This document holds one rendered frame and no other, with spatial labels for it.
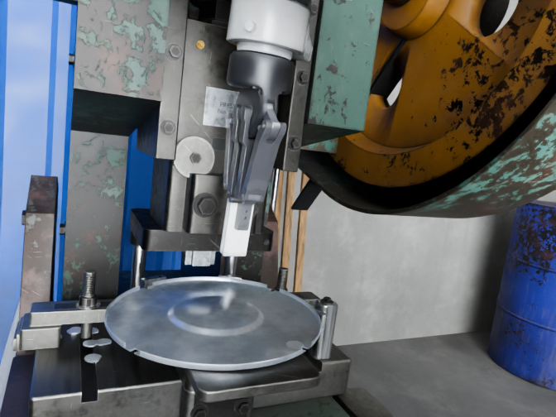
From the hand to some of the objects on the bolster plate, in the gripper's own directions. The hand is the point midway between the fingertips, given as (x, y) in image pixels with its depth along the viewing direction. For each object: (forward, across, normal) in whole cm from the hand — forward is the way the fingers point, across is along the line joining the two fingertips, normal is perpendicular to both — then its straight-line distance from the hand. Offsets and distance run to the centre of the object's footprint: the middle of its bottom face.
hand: (237, 227), depth 54 cm
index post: (+22, -4, +19) cm, 29 cm away
